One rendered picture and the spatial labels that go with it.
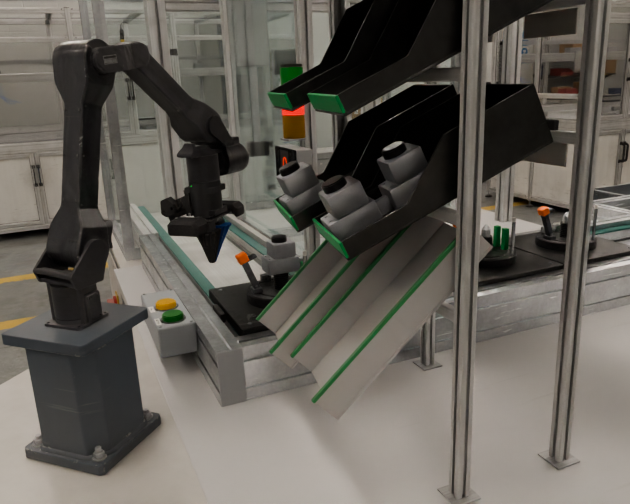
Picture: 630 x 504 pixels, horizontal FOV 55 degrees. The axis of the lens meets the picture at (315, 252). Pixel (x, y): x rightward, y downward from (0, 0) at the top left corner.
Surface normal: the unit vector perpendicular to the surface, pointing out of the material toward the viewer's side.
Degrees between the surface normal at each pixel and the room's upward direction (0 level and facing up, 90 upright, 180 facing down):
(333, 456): 0
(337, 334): 90
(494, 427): 0
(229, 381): 90
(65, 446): 90
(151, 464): 0
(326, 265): 90
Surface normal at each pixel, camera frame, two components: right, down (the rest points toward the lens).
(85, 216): 0.78, -0.40
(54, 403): -0.36, 0.28
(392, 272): 0.24, 0.26
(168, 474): -0.04, -0.96
